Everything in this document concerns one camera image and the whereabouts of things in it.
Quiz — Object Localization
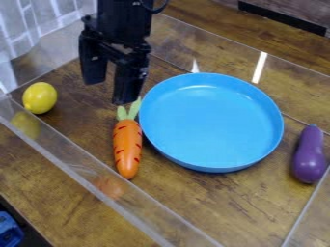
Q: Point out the purple toy eggplant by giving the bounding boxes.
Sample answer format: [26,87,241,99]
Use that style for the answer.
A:
[293,124,326,183]

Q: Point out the clear acrylic barrier wall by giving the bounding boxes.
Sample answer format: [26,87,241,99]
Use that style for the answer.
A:
[0,15,330,247]

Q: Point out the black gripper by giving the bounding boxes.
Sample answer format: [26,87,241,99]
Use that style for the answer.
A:
[79,0,154,105]

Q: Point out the yellow toy lemon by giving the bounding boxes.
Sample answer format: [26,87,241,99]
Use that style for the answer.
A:
[22,82,58,114]

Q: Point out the orange toy carrot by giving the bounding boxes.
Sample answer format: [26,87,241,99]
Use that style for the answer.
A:
[112,98,142,179]

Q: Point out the blue round plastic tray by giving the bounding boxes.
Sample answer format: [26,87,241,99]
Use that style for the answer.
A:
[139,72,283,173]

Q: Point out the blue object at corner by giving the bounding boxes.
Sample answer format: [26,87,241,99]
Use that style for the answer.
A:
[0,211,24,247]

